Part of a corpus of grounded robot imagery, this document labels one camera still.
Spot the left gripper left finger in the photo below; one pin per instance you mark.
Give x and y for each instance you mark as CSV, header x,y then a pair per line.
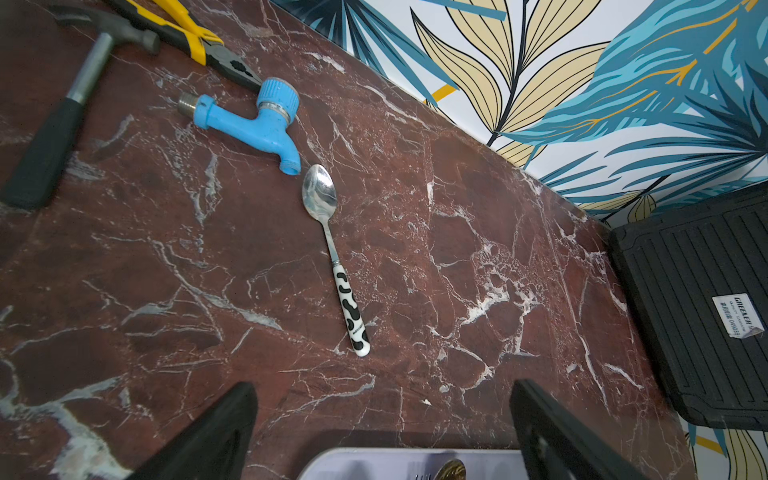
x,y
213,446

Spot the lavender placemat tray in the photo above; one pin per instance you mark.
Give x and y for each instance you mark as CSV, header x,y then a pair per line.
x,y
412,463

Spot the iridescent spoon blue handle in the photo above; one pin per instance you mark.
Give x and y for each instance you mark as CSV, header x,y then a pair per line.
x,y
453,469

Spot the blue plastic faucet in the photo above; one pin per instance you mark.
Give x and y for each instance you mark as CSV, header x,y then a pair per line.
x,y
277,104

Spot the yellow handled pliers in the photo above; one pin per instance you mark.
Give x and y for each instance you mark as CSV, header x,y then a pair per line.
x,y
185,33

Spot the small hammer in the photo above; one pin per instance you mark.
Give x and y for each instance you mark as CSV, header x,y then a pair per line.
x,y
35,178

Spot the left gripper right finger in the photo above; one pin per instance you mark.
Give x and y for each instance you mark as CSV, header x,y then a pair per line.
x,y
556,445

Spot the black tool case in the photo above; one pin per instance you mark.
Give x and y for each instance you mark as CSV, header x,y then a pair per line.
x,y
695,279

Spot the cow pattern handle spoon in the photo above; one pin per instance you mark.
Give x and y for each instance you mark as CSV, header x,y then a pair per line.
x,y
320,200

